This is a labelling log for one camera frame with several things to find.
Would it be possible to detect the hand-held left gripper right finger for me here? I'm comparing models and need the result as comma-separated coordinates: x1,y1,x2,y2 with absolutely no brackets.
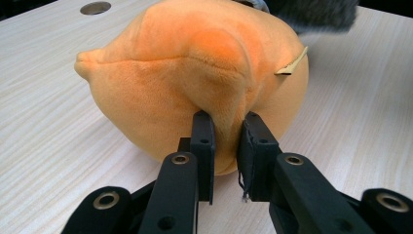
237,111,282,203

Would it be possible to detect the orange cloth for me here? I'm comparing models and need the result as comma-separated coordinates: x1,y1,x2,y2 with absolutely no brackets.
73,0,310,176

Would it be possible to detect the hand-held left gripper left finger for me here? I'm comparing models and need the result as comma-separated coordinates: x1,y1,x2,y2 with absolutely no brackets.
177,110,217,206

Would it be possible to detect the dark round table grommet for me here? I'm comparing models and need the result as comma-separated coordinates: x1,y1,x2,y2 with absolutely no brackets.
79,1,112,17

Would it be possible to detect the grey fleece pouch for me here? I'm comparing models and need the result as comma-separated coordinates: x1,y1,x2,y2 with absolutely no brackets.
233,0,359,35

